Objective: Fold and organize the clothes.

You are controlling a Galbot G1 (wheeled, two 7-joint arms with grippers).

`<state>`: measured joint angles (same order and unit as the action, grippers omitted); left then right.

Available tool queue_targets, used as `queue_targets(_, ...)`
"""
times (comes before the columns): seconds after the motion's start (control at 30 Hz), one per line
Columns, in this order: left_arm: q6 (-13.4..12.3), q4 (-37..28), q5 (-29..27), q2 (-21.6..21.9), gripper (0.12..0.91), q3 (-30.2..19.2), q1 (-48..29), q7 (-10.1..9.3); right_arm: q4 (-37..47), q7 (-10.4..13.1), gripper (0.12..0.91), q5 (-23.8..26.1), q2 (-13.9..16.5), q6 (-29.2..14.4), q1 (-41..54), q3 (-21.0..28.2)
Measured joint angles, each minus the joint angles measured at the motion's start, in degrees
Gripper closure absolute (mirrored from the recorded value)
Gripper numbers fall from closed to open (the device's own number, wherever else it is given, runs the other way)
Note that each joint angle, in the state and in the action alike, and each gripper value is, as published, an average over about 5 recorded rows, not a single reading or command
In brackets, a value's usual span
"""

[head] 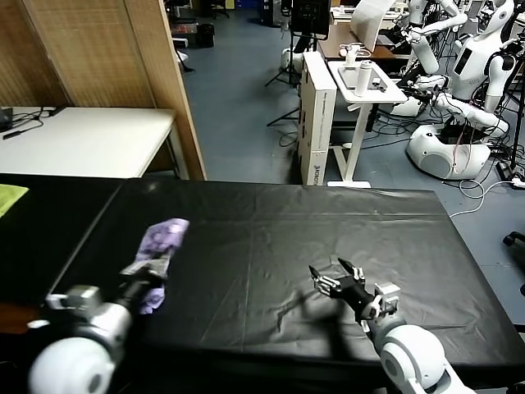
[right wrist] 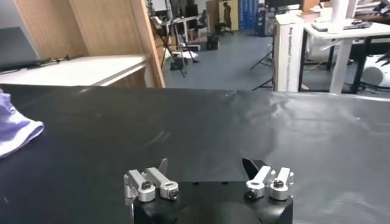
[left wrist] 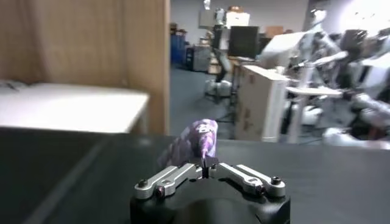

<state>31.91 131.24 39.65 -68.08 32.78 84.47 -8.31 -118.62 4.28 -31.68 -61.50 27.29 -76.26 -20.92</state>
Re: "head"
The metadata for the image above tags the wooden folding screen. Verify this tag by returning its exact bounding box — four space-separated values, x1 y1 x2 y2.
0 0 208 181

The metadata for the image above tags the black cable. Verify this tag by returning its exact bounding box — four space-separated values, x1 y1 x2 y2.
0 105 67 133

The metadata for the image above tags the narrow black table cover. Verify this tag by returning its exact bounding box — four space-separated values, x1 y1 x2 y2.
0 172 124 309

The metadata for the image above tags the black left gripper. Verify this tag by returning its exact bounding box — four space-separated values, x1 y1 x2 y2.
117 249 173 309

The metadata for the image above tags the brown wooden desk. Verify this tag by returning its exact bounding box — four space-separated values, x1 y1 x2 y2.
317 22 412 63

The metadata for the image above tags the lavender t-shirt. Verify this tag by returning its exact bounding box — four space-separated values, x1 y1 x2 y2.
134 217 191 316

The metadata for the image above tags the yellow-green cloth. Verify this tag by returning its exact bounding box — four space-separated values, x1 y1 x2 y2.
0 183 30 219

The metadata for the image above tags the grey tablet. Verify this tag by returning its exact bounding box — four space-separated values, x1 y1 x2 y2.
337 66 385 92

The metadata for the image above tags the tall cardboard box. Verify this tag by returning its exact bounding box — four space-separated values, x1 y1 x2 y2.
298 52 339 186

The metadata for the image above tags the white floor cable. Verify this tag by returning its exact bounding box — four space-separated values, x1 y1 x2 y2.
448 178 514 219

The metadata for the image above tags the white thermos bottle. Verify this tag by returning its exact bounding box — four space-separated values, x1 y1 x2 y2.
354 59 376 99

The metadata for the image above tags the black monitor on stand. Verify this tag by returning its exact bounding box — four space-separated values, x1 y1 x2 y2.
290 0 331 41

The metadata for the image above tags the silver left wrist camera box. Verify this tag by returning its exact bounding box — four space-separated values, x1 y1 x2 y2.
44 285 103 314

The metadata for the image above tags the white height-adjustable desk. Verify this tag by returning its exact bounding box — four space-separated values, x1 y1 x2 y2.
326 59 409 190

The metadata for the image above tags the white rectangular table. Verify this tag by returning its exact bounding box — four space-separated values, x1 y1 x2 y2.
0 106 190 181

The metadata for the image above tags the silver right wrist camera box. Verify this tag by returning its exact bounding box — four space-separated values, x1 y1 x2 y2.
360 282 403 330

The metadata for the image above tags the black office chair base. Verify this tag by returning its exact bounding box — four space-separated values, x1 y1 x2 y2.
502 231 525 262

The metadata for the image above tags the black waste bin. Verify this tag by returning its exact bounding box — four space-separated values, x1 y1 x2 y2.
195 23 216 49

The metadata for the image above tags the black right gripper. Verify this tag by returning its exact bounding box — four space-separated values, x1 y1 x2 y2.
308 257 377 322

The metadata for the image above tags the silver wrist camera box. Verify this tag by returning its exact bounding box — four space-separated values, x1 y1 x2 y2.
360 282 403 330
44 285 103 314

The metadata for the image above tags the white curved panel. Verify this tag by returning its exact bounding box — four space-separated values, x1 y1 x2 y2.
349 0 397 55

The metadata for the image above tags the slim black bar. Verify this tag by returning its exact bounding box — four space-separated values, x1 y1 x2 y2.
2 122 45 142

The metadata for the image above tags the white humanoid robot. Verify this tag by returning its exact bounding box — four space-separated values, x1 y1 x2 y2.
404 0 518 182

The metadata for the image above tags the large black table cover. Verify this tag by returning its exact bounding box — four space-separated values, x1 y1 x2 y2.
39 178 521 366

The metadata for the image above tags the black tripod stand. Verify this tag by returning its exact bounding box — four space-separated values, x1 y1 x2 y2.
263 30 304 89

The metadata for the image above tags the small white desk gadget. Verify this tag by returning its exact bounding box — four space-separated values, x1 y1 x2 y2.
339 43 368 69

